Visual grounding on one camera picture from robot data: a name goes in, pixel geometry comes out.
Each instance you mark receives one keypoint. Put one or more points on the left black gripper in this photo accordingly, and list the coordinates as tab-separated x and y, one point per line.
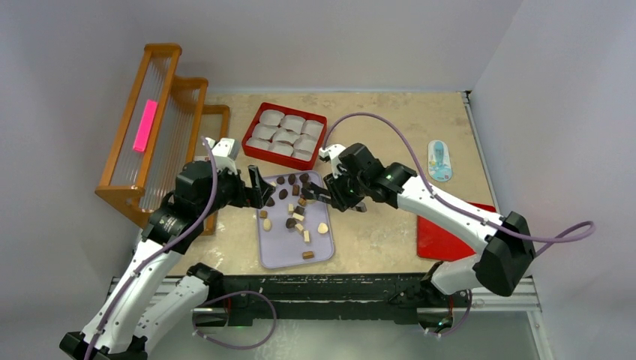
253	196

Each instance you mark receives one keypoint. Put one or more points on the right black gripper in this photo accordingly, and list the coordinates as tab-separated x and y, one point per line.
340	199

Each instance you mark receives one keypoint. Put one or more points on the white block chocolate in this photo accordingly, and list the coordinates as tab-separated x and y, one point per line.
298	217

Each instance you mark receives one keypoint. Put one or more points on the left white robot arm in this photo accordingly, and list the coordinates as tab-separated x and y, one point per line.
127	327

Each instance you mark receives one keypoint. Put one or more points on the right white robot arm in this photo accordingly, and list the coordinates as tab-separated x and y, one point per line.
501	257

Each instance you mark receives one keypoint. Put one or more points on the dark chocolate tray centre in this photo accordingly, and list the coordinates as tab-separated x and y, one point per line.
290	223

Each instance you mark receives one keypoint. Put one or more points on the white heart chocolate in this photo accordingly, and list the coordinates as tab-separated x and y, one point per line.
323	228

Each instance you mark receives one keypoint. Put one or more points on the red chocolate box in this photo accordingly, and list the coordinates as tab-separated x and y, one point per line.
285	136

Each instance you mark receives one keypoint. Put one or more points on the lavender plastic tray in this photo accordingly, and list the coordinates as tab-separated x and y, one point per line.
281	247

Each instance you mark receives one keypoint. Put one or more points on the orange wooden tiered rack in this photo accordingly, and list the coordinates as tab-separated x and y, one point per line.
134	183

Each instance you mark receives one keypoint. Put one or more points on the blue white sticker card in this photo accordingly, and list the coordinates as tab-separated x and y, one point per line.
438	163

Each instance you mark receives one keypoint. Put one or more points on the red box lid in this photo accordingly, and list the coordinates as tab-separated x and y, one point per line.
435	243

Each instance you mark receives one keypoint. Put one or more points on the pink rectangular block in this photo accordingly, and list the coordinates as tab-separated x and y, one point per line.
145	126

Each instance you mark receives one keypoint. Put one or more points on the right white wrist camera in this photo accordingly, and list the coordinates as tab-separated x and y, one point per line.
330	154

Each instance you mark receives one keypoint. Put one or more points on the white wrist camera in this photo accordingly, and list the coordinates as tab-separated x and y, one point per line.
330	154
224	152

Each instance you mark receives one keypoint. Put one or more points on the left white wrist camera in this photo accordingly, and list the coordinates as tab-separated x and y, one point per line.
224	152

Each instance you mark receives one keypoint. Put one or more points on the black metal base rail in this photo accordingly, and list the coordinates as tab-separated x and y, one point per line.
403	298

